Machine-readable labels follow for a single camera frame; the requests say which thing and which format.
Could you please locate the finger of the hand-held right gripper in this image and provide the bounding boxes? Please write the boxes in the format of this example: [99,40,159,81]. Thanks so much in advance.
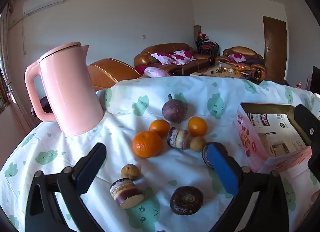
[308,146,320,173]
[294,104,320,147]

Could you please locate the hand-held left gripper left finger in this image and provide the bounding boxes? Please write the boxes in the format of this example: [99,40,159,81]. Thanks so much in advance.
[25,143,108,232]

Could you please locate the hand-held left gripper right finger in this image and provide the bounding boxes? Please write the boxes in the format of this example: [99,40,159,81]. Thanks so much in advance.
[206,142,297,232]

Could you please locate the brown longan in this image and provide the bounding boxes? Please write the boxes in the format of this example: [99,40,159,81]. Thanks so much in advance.
[121,164,140,181]
[189,136,207,152]

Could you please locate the pink cardboard box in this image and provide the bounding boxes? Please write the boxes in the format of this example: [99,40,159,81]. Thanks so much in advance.
[236,102,320,172]

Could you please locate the small orange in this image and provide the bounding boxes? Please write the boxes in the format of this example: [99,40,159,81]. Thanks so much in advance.
[187,116,208,137]
[149,119,171,138]

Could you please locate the large orange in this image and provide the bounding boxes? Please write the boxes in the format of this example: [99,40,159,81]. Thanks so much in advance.
[132,131,163,158]

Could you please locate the white cloud print tablecloth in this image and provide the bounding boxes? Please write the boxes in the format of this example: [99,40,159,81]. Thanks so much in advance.
[0,74,320,232]

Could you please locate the purple passion fruit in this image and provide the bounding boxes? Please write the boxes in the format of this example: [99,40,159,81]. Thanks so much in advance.
[162,94,188,124]

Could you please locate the brown wooden door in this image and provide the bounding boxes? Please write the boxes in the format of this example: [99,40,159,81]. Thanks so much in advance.
[262,16,287,80]

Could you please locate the small pink floral pillow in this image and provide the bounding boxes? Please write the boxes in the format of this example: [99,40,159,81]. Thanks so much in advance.
[229,53,247,62]

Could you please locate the wooden coffee table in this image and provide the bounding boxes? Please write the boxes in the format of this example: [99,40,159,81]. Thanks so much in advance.
[190,63,253,79]

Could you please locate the brown leather armchair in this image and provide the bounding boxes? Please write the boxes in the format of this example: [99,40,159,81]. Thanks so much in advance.
[215,46,266,82]

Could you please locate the pink electric kettle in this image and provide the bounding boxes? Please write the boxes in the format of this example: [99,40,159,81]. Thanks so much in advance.
[24,42,104,136]

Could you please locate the pale pink cushion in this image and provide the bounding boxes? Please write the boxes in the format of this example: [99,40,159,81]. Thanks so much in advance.
[144,66,170,78]

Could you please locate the stacked dark chairs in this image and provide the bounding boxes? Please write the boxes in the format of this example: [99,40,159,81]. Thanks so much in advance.
[196,37,220,56]

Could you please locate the brown leather sofa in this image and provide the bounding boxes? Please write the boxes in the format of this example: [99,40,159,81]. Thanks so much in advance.
[134,43,215,75]

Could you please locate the tall brown vase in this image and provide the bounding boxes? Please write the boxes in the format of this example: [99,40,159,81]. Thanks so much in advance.
[194,25,201,47]

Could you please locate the window curtain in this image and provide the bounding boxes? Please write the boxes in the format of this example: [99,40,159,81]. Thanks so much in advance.
[0,0,15,105]

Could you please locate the white air conditioner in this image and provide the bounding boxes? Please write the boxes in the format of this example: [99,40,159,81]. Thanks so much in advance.
[23,0,64,16]

